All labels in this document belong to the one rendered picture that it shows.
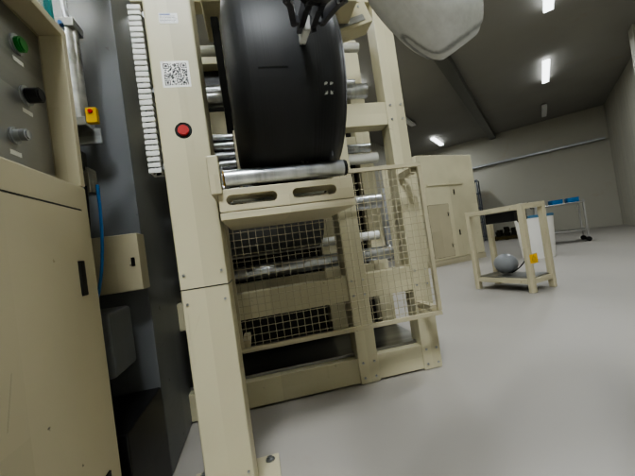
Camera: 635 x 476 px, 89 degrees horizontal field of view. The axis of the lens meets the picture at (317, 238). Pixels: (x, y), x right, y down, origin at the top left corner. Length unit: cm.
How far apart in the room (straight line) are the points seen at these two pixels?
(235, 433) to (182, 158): 78
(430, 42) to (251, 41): 47
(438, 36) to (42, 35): 86
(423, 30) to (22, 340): 73
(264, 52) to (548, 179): 1263
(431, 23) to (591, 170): 1284
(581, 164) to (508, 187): 204
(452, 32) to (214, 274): 76
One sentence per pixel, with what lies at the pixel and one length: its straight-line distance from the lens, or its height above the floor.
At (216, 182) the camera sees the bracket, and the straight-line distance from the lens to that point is 86.
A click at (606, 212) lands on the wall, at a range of 1328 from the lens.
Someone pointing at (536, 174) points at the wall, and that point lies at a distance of 1324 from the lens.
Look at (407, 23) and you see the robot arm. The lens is 54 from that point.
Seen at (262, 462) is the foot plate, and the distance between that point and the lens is 131.
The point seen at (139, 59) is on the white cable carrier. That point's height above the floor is 127.
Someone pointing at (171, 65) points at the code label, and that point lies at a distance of 111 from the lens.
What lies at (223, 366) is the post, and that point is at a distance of 100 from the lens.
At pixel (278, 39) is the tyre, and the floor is 118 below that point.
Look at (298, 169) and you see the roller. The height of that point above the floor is 90.
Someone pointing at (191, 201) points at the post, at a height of 86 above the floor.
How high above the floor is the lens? 69
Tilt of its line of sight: 1 degrees up
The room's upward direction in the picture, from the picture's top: 8 degrees counter-clockwise
